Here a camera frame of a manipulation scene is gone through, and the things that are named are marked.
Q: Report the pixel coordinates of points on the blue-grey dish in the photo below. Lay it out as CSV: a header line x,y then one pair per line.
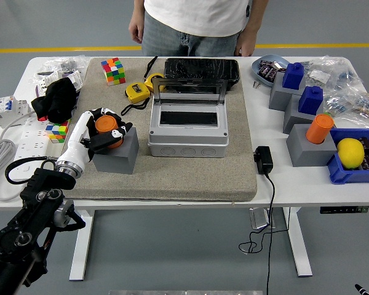
x,y
258,77

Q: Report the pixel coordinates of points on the clear plastic parts bag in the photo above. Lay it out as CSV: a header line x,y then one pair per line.
x,y
336,103
366,106
335,72
77,61
307,66

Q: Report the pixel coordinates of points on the blue storage bin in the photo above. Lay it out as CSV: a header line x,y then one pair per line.
x,y
350,176

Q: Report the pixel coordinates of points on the person's right forearm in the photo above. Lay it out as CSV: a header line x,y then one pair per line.
x,y
138,10

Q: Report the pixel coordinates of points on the grey holder block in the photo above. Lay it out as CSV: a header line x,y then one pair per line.
x,y
278,96
123,159
307,153
292,120

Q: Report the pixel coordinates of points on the black plastic tray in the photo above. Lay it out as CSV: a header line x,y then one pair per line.
x,y
200,67

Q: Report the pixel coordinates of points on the small white circuit breaker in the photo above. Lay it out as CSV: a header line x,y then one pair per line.
x,y
75,78

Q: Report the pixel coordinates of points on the person's left hand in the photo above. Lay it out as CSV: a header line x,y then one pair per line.
x,y
247,43

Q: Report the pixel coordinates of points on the orange cylinder battery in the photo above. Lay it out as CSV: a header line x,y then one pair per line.
x,y
106,124
319,127

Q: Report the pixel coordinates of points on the person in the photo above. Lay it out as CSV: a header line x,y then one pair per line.
x,y
196,18

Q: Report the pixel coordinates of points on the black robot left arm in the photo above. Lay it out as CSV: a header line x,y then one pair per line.
x,y
34,199

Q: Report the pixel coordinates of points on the yellow lemon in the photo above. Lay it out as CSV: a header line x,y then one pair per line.
x,y
350,153

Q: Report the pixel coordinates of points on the black cloth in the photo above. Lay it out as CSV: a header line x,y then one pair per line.
x,y
58,98

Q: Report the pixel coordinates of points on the silver box under table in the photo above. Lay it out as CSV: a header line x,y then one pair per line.
x,y
258,218

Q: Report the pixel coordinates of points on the silver module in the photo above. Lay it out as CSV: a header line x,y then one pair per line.
x,y
277,65

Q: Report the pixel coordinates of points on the grey plastic enclosure box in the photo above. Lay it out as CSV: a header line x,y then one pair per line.
x,y
187,144

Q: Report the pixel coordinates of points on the black table control panel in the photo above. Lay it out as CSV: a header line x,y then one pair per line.
x,y
341,210

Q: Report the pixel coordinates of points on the white terminal block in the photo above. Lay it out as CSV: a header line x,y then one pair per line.
x,y
47,81

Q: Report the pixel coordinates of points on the yellow tape measure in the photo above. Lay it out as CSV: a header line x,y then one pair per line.
x,y
136,92
149,80

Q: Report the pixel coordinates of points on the black power adapter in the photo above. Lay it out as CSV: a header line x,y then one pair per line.
x,y
264,159

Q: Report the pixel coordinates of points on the colourful puzzle cube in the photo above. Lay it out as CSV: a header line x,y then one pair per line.
x,y
58,130
112,71

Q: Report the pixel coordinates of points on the grey-brown mat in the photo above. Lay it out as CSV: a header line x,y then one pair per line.
x,y
172,181

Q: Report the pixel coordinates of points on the blue plastic block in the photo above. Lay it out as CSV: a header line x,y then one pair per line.
x,y
310,101
292,77

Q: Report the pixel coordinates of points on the white circuit breaker blue levers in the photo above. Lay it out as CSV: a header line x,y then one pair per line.
x,y
6,107

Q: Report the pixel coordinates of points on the white power strip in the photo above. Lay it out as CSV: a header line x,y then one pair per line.
x,y
30,141

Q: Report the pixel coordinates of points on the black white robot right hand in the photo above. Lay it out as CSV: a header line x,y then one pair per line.
x,y
363,290

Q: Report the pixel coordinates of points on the person's left forearm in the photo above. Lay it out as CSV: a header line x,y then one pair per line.
x,y
256,15

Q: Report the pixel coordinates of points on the dark chip module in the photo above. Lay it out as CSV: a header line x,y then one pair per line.
x,y
267,73
264,63

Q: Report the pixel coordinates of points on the white table leg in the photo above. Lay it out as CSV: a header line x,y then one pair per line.
x,y
81,246
298,246

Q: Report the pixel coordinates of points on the person's right hand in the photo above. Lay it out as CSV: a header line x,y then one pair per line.
x,y
136,30

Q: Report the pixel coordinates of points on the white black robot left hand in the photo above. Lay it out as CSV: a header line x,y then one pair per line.
x,y
77,138

